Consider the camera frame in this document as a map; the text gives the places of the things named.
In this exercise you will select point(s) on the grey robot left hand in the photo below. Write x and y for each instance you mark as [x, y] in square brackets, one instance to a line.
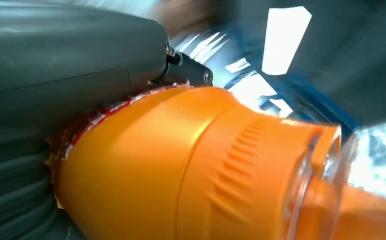
[63, 59]

